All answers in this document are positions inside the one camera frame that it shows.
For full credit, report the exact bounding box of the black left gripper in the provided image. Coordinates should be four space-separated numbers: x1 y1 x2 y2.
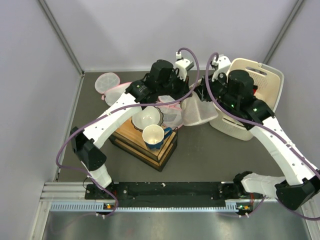
157 70 192 103

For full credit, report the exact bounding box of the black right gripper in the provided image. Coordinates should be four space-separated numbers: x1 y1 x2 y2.
193 69 238 109

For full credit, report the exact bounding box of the white mesh laundry bag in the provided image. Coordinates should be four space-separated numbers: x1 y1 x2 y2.
180 91 219 127

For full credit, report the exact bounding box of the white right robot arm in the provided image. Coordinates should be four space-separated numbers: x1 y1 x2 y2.
200 69 320 211

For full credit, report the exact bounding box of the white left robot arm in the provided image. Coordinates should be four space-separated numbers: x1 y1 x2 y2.
70 57 194 199

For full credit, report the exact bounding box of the pink-trimmed mesh laundry bag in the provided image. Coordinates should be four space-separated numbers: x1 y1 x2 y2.
157 102 183 129

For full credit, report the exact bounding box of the white plastic laundry basket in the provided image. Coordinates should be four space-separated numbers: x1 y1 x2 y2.
209 58 284 141

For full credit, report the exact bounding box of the white scalloped bowl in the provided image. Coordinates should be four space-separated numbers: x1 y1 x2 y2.
131 106 163 131

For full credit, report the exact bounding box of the blue and white cup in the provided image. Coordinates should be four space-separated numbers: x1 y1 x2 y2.
142 124 173 150

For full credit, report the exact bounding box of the wooden tiered stand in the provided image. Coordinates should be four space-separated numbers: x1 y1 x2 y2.
109 118 178 172

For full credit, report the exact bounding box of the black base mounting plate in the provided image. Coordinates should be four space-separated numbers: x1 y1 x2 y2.
84 181 253 208

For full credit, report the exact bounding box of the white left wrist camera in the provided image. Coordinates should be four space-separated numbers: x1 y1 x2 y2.
173 52 195 82

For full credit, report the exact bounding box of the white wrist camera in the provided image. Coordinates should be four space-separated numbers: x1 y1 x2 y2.
211 54 231 82
173 52 195 82

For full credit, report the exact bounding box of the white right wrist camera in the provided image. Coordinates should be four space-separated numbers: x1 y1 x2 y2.
211 54 231 82

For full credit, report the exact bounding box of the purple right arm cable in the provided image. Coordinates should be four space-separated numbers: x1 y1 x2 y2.
204 51 320 221

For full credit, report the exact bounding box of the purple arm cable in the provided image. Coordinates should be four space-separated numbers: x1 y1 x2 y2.
204 51 320 221
55 46 201 217

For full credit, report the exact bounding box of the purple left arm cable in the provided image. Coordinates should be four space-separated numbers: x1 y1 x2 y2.
55 46 201 217

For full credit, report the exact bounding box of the grey slotted cable duct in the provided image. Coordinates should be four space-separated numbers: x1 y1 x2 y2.
49 199 253 213

